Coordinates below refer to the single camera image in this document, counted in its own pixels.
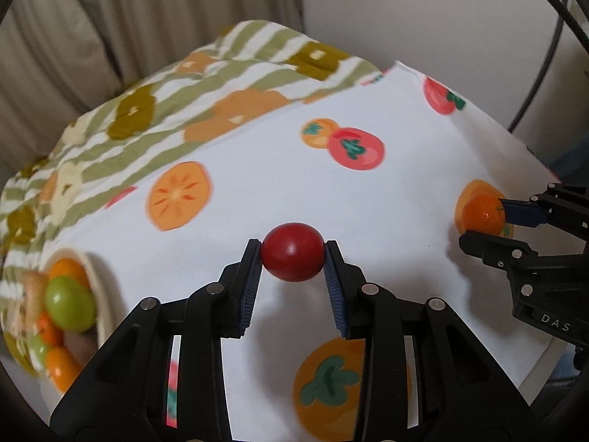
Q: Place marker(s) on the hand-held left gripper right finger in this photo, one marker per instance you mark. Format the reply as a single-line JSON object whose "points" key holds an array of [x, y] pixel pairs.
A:
{"points": [[333, 285]]}

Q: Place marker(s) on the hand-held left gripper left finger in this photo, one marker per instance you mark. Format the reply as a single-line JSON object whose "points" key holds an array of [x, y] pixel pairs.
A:
{"points": [[251, 281]]}

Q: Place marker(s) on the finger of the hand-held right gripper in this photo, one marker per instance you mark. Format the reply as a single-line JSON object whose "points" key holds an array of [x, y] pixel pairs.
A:
{"points": [[524, 214], [497, 249]]}

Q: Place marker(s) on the small mandarin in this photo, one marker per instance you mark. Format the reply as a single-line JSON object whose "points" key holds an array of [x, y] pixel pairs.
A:
{"points": [[483, 214], [60, 370], [49, 331]]}

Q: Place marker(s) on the red tomato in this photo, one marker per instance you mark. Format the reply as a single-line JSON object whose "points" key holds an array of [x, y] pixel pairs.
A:
{"points": [[293, 252]]}

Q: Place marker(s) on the cream plate with duck print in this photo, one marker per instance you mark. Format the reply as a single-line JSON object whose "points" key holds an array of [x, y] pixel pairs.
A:
{"points": [[105, 294]]}

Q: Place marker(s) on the green round fruit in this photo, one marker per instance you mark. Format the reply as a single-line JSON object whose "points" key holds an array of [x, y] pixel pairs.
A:
{"points": [[69, 305]]}

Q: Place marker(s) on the white fruit-printed cloth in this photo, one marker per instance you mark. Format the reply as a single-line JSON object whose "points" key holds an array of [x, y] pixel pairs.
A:
{"points": [[391, 184]]}

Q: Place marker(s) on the large orange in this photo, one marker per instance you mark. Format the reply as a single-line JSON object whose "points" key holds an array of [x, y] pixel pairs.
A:
{"points": [[66, 269]]}

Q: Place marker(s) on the floral striped blanket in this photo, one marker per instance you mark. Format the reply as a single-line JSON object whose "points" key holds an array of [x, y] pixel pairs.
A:
{"points": [[161, 101]]}

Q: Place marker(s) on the small green fruit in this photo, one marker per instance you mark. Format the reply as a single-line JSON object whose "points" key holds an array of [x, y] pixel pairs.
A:
{"points": [[39, 351]]}

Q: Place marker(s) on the beige curtain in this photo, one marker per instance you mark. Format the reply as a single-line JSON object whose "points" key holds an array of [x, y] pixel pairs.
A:
{"points": [[115, 23]]}

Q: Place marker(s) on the black metal frame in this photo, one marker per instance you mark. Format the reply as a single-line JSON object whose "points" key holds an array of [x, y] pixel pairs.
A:
{"points": [[559, 7]]}

